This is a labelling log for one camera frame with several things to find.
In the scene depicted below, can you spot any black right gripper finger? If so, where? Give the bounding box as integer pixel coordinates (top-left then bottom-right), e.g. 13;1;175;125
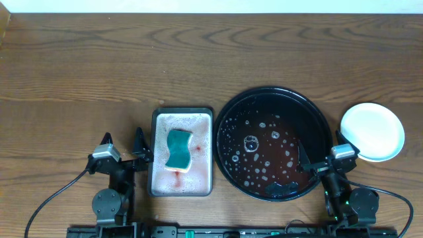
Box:
297;141;311;172
335;130;360;155

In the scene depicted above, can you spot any green and orange sponge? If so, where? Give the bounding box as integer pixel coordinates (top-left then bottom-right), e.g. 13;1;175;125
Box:
165;130;192;173

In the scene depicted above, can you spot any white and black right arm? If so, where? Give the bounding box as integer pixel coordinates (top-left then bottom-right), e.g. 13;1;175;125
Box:
298;132;379;237

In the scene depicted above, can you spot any round black tray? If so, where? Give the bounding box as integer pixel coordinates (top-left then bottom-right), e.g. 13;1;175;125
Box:
213;87;333;202

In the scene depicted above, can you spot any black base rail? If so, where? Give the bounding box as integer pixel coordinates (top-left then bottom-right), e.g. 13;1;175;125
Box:
66;221;397;238

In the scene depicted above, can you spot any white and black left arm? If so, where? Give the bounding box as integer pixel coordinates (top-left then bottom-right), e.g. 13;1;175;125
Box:
86;127;153;238

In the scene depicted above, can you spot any mint plate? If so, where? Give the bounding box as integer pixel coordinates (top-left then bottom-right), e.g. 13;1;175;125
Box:
340;102;405;163

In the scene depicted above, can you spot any black rectangular soapy water tray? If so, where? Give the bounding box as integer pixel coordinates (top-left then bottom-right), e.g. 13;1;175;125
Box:
147;108;213;196

